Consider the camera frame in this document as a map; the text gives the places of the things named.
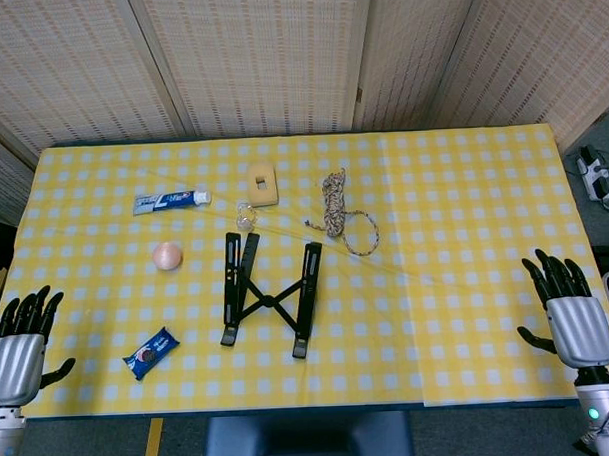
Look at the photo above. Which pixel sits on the woven folding screen panel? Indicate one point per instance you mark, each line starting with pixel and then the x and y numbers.
pixel 2 173
pixel 54 71
pixel 408 49
pixel 258 54
pixel 543 54

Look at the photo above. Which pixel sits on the yellow white checkered tablecloth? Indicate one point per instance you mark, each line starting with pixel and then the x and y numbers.
pixel 435 233

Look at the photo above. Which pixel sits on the yellow sponge with square hole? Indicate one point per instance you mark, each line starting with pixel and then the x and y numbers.
pixel 263 192

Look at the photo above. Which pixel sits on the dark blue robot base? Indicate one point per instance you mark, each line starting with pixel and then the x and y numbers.
pixel 307 440

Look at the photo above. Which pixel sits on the blue white toothpaste tube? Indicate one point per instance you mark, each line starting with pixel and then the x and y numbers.
pixel 168 202

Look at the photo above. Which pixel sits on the blue Oreo cookie packet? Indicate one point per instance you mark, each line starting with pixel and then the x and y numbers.
pixel 151 353

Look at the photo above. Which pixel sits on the peach coloured ball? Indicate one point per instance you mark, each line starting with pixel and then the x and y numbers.
pixel 168 255

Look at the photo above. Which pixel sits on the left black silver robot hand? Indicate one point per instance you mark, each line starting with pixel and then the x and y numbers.
pixel 14 363

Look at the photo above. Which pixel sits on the black folding laptop stand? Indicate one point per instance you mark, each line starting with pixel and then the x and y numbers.
pixel 269 300

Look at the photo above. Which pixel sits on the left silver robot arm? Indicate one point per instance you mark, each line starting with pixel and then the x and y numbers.
pixel 4 438

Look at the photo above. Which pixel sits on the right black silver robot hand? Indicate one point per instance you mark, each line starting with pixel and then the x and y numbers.
pixel 581 333

